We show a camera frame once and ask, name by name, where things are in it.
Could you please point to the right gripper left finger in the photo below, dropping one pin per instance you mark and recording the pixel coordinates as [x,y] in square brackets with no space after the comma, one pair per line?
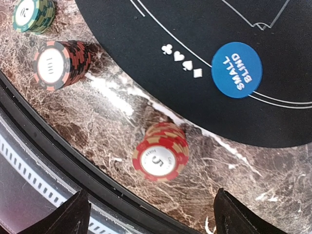
[72,217]

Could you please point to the round black poker mat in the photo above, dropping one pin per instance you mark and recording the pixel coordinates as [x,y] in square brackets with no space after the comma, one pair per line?
[167,47]

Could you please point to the blue small blind button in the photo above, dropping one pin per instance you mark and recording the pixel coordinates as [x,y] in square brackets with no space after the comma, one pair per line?
[236,70]

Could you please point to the red poker chip stack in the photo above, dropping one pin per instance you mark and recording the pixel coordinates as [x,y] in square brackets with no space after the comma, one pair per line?
[163,153]

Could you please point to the green poker chip stack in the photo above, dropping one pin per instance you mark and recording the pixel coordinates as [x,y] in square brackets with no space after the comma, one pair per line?
[33,16]

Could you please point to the white slotted cable duct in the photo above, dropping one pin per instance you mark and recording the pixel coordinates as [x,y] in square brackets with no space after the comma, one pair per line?
[27,192]

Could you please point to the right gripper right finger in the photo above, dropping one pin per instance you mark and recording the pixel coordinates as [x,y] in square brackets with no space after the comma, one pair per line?
[233,217]

